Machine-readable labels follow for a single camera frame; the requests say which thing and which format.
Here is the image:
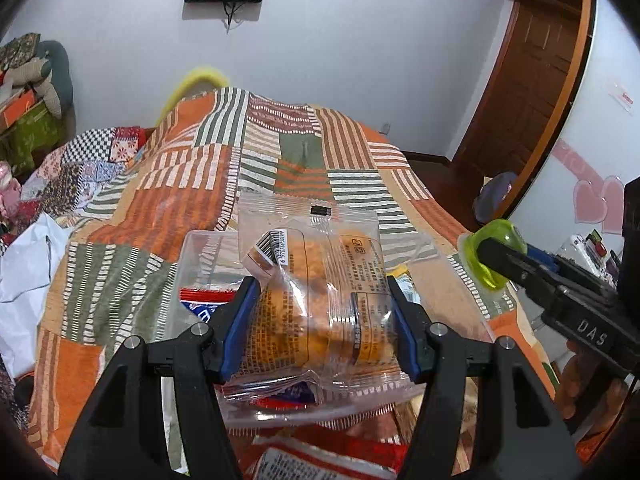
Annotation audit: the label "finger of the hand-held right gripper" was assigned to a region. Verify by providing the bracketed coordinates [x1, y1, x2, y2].
[477, 236, 608, 312]
[522, 246, 621, 295]

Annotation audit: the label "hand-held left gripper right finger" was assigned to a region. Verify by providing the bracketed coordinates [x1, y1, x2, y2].
[386, 275, 585, 480]

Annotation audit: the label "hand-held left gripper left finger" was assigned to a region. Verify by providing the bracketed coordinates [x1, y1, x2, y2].
[57, 276, 262, 480]

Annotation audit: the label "green jelly cup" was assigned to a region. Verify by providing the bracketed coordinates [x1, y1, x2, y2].
[460, 219, 526, 292]

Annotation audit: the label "blue chip packet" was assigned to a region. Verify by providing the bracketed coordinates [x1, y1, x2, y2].
[179, 287, 321, 406]

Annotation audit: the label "grey yellow snack packet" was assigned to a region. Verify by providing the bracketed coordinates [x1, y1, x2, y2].
[387, 270, 421, 306]

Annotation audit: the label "clear plastic container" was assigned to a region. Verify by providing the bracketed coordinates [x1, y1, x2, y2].
[172, 230, 496, 428]

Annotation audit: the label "clear orange cake packet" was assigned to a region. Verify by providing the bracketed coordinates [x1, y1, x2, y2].
[222, 192, 431, 406]

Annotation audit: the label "person's right hand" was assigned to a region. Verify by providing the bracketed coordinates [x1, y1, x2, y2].
[559, 337, 632, 421]

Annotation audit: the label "grey cloth bundle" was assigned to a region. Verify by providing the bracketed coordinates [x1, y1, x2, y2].
[474, 172, 518, 226]

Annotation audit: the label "small pink heart sticker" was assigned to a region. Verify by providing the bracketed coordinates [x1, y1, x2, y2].
[573, 180, 608, 224]

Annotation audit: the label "large pink heart sticker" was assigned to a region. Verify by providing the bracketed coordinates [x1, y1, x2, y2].
[600, 176, 626, 235]

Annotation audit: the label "red snack packet white label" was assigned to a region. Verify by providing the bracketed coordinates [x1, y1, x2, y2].
[250, 425, 416, 480]

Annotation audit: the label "brown wooden door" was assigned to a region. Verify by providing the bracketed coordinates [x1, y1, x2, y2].
[452, 0, 586, 181]

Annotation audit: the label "striped patchwork blanket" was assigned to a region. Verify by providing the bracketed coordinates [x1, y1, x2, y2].
[27, 87, 558, 471]

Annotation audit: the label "white red paper label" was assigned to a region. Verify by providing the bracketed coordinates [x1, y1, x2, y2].
[607, 81, 640, 111]

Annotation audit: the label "white cloth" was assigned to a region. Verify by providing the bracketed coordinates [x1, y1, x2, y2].
[0, 212, 76, 378]

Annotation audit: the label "wooden wardrobe white doors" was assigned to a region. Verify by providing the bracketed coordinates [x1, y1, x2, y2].
[505, 0, 640, 281]

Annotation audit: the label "checked patchwork quilt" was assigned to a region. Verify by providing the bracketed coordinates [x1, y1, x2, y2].
[20, 126, 148, 221]

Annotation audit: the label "pink bunny toy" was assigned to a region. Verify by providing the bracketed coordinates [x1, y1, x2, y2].
[0, 162, 23, 213]

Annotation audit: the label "green bag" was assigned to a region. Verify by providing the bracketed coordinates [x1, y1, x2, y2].
[0, 110, 61, 173]

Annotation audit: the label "orange cardboard box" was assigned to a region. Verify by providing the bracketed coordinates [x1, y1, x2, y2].
[0, 94, 36, 131]

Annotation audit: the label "grey plush toy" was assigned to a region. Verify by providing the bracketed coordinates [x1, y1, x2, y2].
[12, 40, 76, 121]

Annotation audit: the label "patterned cushion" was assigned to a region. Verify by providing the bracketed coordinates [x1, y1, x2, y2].
[0, 32, 41, 73]

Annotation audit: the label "yellow padded bed rail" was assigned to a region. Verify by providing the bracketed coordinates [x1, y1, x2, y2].
[155, 64, 232, 128]

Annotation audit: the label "black cable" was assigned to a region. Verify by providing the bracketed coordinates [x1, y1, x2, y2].
[220, 0, 246, 33]

